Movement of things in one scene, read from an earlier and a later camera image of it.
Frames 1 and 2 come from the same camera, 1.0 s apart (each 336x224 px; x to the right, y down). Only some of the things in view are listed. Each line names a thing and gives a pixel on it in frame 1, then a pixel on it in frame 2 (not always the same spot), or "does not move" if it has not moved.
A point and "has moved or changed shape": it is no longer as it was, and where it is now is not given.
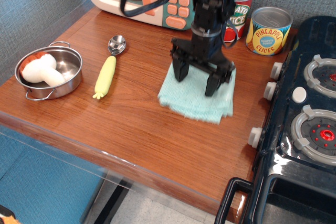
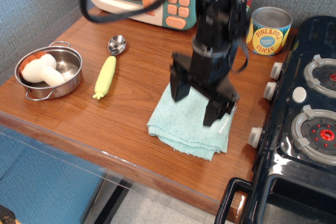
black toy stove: (294, 179) does not move
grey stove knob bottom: (254, 137) does not move
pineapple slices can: (269, 30) does not move
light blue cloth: (188, 97) has moved or changed shape
